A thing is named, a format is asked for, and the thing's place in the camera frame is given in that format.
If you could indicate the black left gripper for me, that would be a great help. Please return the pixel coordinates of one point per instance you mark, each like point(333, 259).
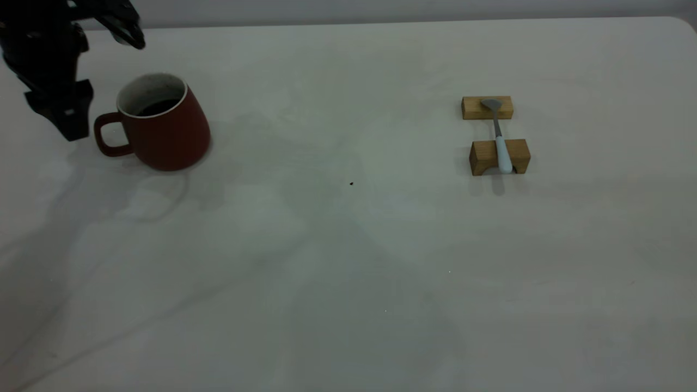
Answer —
point(41, 49)

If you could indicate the dark coffee liquid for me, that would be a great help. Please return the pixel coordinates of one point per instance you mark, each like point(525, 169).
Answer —
point(158, 106)

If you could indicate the arched wooden block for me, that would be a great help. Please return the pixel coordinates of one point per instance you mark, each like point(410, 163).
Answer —
point(483, 157)

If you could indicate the red ceramic mug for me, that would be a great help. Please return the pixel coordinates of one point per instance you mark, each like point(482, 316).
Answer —
point(169, 139)

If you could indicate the rectangular wooden block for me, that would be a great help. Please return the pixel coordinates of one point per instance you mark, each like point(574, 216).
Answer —
point(472, 109)

